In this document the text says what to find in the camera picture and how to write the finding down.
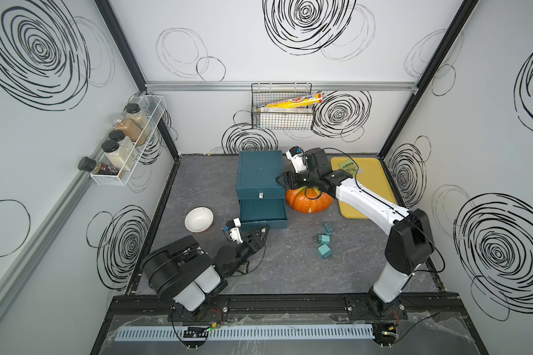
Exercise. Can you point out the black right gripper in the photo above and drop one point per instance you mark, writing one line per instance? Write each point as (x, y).
(289, 177)

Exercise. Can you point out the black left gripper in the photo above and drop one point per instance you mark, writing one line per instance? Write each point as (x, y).
(253, 245)

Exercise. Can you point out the white slotted cable duct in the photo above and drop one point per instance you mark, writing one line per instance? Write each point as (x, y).
(246, 332)

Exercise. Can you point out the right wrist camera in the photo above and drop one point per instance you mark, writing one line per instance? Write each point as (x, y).
(296, 156)

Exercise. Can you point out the teal drawer cabinet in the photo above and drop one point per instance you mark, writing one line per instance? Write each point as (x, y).
(261, 197)

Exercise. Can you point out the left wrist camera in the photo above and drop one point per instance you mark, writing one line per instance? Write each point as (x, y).
(232, 231)

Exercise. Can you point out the white bowl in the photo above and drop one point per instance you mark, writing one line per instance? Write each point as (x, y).
(199, 219)

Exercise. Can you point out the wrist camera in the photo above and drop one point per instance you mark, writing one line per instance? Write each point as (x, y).
(232, 231)
(296, 156)

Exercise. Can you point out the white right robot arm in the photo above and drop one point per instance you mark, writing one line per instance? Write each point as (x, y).
(410, 240)

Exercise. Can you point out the clear acrylic spice shelf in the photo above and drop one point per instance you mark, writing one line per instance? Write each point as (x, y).
(155, 107)

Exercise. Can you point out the spice jar tan contents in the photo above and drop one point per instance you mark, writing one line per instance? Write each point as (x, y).
(138, 116)

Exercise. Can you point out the yellow snack tube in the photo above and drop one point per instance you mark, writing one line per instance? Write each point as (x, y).
(296, 102)

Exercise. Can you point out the black linear rail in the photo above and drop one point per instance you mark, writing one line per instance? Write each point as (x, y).
(225, 307)

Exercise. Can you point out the black wire wall basket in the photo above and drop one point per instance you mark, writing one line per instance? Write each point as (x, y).
(272, 108)

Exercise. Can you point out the orange pumpkin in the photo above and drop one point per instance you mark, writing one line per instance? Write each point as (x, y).
(308, 200)

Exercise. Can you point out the green snack packet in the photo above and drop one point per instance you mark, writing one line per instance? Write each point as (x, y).
(350, 167)

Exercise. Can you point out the teal plug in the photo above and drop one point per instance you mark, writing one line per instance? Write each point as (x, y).
(324, 251)
(328, 229)
(323, 239)

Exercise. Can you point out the spice jar beige contents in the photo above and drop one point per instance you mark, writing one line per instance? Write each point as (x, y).
(124, 141)

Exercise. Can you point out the spice jar brown contents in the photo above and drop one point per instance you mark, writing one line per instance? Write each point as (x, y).
(132, 130)

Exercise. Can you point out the spice jar white contents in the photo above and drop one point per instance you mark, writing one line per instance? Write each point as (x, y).
(119, 156)

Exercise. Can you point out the yellow tray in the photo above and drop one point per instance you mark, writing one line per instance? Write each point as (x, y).
(371, 175)

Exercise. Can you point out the small dark spice bottle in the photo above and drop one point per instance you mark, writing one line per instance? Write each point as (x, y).
(96, 167)

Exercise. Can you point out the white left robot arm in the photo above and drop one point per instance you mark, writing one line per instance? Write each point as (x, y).
(182, 272)

